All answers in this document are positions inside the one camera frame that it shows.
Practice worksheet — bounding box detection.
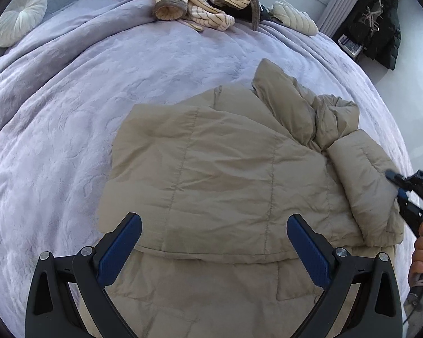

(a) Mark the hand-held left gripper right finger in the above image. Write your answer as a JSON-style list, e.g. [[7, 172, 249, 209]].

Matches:
[[287, 214, 403, 338]]

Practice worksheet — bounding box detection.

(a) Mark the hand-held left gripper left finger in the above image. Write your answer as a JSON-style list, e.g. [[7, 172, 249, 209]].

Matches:
[[25, 212, 142, 338]]

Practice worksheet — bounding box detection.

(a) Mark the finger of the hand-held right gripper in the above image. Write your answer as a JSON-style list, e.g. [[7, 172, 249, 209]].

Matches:
[[385, 170, 414, 188], [396, 188, 423, 235]]

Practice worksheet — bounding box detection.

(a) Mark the beige puffer jacket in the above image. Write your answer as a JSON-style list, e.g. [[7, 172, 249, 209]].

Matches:
[[96, 58, 406, 338]]

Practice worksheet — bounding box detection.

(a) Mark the person's right hand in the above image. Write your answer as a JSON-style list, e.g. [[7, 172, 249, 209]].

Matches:
[[409, 220, 423, 282]]

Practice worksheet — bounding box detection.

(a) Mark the small box of items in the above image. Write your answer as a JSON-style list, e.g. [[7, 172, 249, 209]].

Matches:
[[338, 34, 363, 59]]

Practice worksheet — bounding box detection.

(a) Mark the black hanging jacket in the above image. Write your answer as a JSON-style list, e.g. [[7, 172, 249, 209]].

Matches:
[[349, 0, 402, 70]]

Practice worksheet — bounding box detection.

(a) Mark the lavender bed blanket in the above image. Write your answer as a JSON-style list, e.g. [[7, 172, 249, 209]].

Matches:
[[0, 0, 415, 338]]

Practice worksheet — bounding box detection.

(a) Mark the grey curtain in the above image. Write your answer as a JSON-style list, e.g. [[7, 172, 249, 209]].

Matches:
[[317, 0, 369, 37]]

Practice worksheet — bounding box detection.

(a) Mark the cream quilted garment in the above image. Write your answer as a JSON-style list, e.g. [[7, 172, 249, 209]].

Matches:
[[271, 0, 318, 36]]

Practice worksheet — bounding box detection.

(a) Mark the grey brown fleece garment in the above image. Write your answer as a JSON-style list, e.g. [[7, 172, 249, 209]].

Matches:
[[183, 0, 262, 31]]

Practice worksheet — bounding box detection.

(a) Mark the cream striped fleece garment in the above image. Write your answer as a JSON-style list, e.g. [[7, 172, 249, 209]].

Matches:
[[152, 0, 252, 32]]

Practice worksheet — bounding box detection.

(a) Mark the white round pleated pillow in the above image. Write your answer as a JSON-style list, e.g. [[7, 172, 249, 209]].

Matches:
[[0, 0, 48, 47]]

